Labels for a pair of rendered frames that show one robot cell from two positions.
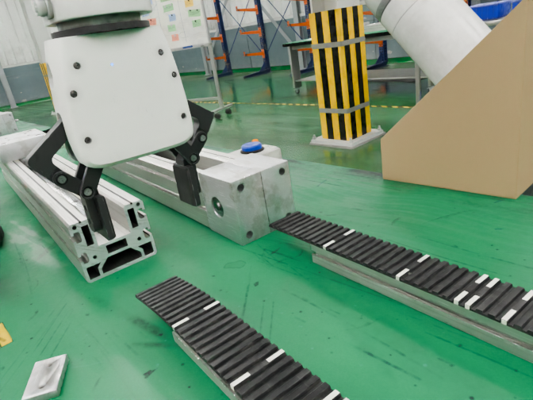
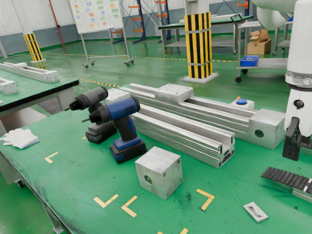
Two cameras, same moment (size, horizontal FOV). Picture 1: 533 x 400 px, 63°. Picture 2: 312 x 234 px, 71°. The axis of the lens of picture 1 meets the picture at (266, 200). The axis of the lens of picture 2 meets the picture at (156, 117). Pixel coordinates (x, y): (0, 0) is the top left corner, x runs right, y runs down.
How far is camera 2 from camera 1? 0.51 m
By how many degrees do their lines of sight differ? 6
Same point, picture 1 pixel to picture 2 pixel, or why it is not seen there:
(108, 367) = (274, 206)
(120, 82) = not seen: outside the picture
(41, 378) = (255, 212)
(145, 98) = not seen: outside the picture
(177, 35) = (105, 22)
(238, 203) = (276, 133)
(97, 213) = (295, 151)
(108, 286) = (230, 170)
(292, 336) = not seen: outside the picture
